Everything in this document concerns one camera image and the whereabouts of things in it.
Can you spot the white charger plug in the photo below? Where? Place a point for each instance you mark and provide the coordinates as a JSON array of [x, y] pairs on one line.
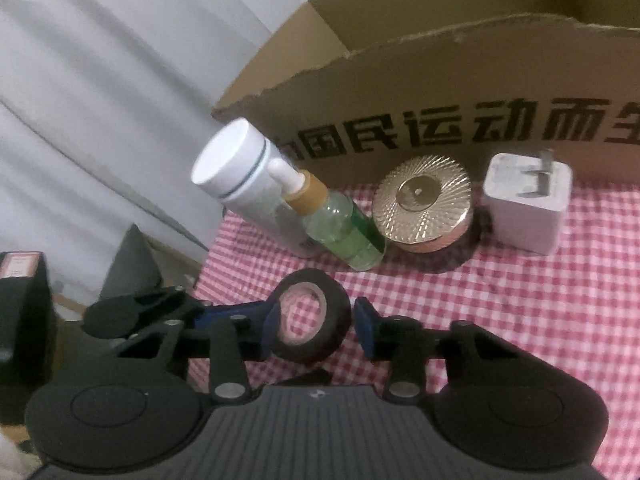
[[520, 220]]

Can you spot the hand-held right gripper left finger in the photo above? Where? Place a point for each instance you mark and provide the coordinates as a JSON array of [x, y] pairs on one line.
[[274, 325]]

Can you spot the white curtain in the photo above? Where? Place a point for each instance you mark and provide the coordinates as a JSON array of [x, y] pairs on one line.
[[100, 85]]

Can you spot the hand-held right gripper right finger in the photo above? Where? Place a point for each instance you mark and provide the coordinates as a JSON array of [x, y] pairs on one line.
[[365, 330]]

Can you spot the green dropper bottle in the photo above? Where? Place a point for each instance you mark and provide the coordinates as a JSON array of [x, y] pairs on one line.
[[345, 235]]

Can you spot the white plastic bottle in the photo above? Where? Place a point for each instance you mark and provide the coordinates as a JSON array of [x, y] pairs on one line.
[[230, 160]]

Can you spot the pink checkered cloth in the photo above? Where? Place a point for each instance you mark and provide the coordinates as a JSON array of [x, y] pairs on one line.
[[500, 300]]

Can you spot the gold lid jar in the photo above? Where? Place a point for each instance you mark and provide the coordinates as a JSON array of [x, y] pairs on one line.
[[422, 195]]

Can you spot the printed cardboard box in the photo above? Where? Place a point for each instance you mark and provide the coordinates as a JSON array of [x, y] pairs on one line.
[[450, 70]]

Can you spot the dark grey pointed object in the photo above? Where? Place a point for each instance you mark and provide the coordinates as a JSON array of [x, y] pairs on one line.
[[130, 265]]

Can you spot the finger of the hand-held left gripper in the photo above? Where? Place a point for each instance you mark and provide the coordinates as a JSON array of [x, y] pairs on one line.
[[212, 317], [115, 315]]

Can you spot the black tape roll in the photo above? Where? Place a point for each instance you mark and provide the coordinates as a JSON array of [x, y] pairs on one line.
[[335, 310]]

